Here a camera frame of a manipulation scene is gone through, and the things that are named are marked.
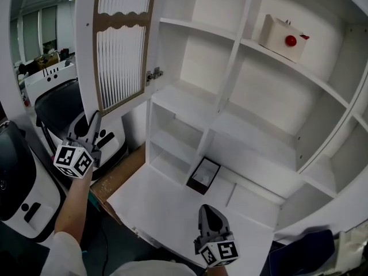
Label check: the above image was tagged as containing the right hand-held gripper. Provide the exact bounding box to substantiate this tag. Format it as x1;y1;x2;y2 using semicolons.
193;204;239;269

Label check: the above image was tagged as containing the teal object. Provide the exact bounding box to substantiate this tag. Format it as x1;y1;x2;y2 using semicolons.
87;191;101;212

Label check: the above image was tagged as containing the brown wooden board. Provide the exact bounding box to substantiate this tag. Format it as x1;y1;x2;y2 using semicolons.
90;144;147;224

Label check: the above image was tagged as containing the black picture frame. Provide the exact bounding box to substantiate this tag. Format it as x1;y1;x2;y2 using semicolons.
186;156;221;196

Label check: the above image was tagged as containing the white box with red ball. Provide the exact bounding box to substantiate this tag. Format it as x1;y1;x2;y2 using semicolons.
258;14;311;64

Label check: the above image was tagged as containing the dark blue chair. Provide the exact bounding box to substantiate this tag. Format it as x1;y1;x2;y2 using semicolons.
260;229;336;276

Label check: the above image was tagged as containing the large black and white machine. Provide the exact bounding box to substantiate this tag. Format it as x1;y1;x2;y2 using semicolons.
0;121;67;243

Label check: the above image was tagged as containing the black-topped white machine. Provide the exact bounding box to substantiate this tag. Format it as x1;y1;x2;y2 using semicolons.
34;79;129;181

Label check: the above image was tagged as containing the metal cabinet hinge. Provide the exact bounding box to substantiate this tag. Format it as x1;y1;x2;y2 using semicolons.
145;67;164;86

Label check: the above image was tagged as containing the white open-shelf cabinet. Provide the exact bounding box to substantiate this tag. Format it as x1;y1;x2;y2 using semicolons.
106;0;368;269

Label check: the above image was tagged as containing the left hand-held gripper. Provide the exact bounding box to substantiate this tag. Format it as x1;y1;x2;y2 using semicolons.
53;110;103;179

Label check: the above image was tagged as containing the white machine with black marks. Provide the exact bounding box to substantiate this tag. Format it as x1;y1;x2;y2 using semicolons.
24;61;78;106

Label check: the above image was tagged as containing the person's left forearm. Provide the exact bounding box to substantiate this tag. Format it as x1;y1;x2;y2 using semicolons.
40;168;93;276

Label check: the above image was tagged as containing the cardboard box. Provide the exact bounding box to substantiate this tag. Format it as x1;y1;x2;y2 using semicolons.
34;52;60;69

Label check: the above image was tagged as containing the white ribbed-glass cabinet door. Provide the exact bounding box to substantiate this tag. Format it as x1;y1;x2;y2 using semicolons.
75;0;162;117

